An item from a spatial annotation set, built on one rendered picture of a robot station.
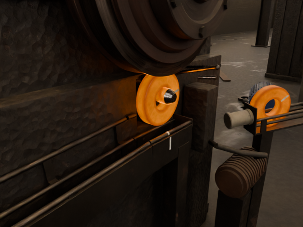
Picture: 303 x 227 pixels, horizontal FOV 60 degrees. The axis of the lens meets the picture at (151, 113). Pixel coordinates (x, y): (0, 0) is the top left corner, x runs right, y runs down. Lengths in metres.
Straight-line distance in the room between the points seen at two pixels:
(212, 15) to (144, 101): 0.26
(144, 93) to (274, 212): 1.21
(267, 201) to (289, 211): 0.12
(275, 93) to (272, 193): 0.91
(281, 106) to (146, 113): 0.57
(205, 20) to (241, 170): 0.54
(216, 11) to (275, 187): 1.41
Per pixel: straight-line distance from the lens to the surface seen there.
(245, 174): 0.98
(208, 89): 0.88
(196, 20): 0.63
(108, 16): 0.53
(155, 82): 0.69
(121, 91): 0.71
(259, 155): 1.03
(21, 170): 0.60
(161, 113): 0.73
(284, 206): 1.76
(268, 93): 1.03
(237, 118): 0.98
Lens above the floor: 1.03
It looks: 21 degrees down
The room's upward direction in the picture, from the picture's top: straight up
